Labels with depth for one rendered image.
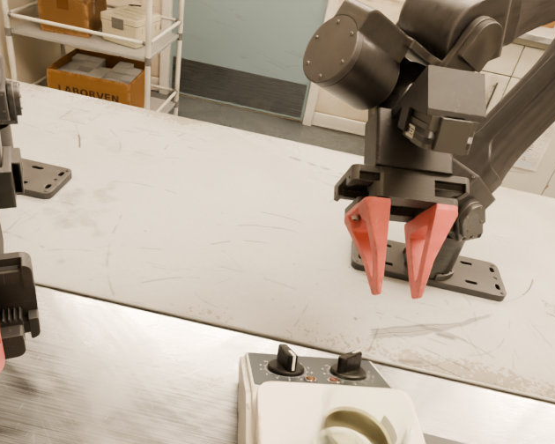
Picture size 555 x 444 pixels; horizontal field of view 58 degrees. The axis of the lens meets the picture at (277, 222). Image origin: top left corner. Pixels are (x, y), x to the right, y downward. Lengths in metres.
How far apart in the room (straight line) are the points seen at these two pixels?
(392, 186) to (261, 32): 2.83
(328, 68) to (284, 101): 2.89
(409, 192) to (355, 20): 0.14
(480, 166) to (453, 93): 0.23
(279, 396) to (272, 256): 0.28
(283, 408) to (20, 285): 0.19
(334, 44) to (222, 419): 0.33
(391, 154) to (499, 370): 0.29
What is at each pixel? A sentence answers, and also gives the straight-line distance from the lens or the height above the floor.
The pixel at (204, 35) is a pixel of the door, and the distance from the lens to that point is 3.30.
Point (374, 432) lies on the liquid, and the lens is 0.34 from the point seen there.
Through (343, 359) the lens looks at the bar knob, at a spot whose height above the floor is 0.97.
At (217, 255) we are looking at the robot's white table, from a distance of 0.63.
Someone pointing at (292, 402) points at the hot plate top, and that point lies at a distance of 0.39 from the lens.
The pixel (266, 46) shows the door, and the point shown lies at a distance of 3.23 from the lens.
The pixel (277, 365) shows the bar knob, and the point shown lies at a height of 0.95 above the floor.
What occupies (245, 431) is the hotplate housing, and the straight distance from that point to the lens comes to 0.40.
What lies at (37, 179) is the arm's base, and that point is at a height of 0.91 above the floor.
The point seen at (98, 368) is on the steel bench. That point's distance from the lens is 0.51.
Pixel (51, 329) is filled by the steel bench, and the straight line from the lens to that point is 0.54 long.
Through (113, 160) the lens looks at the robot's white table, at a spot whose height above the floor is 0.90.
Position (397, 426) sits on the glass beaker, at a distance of 0.33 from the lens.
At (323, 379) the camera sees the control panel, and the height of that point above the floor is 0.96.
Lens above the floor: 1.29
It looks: 34 degrees down
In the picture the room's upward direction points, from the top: 12 degrees clockwise
